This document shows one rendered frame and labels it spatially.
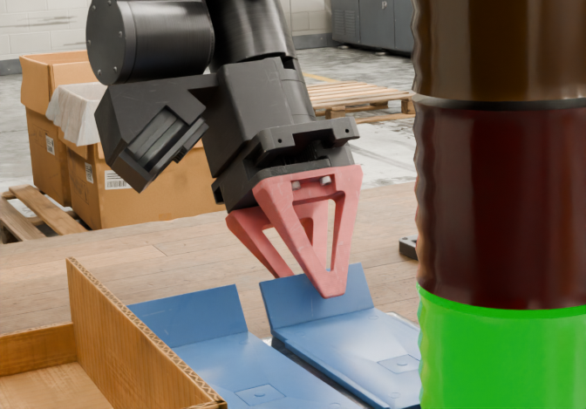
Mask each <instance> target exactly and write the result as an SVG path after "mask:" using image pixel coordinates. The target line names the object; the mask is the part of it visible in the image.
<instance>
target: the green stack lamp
mask: <svg viewBox="0 0 586 409"><path fill-rule="evenodd" d="M416 288H417V291H418V294H419V306H418V309H417V317H418V320H419V326H420V330H419V337H418V347H419V352H420V355H421V357H420V361H419V369H418V372H419V378H420V381H421V387H420V391H419V403H420V406H421V409H586V304H585V305H581V306H576V307H569V308H563V309H553V310H502V309H492V308H484V307H478V306H472V305H467V304H463V303H456V302H453V301H449V300H446V299H444V298H441V297H437V296H435V295H433V294H431V293H429V292H428V291H426V290H424V289H423V288H422V287H420V286H419V284H418V283H416Z"/></svg>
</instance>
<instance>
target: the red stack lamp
mask: <svg viewBox="0 0 586 409"><path fill-rule="evenodd" d="M412 103H413V106H414V110H415V112H416V114H415V118H414V122H413V126H412V131H413V134H414V138H415V141H416V148H415V152H414V155H413V162H414V166H415V168H416V172H417V177H416V181H415V185H414V189H413V190H414V193H415V196H416V200H417V203H418V206H417V210H416V214H415V218H414V220H415V223H416V227H417V230H418V233H419V234H418V238H417V241H416V246H415V250H416V254H417V257H418V259H419V266H418V269H417V274H416V280H417V283H418V284H419V286H420V287H422V288H423V289H424V290H426V291H428V292H429V293H431V294H433V295H435V296H437V297H441V298H444V299H446V300H449V301H453V302H456V303H463V304H467V305H472V306H478V307H484V308H492V309H502V310H553V309H563V308H569V307H576V306H581V305H585V304H586V97H585V98H577V99H555V100H537V101H473V100H457V99H441V98H435V97H429V96H425V95H421V94H418V93H415V94H414V95H412Z"/></svg>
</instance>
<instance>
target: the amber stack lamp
mask: <svg viewBox="0 0 586 409"><path fill-rule="evenodd" d="M411 2H412V8H413V12H412V19H411V22H410V28H411V32H412V37H413V41H414V43H413V48H412V54H411V61H412V66H413V70H414V73H415V74H414V78H413V82H412V91H413V92H416V93H418V94H421V95H425V96H429V97H435V98H441V99H457V100H473V101H537V100H555V99H577V98H585V97H586V0H411Z"/></svg>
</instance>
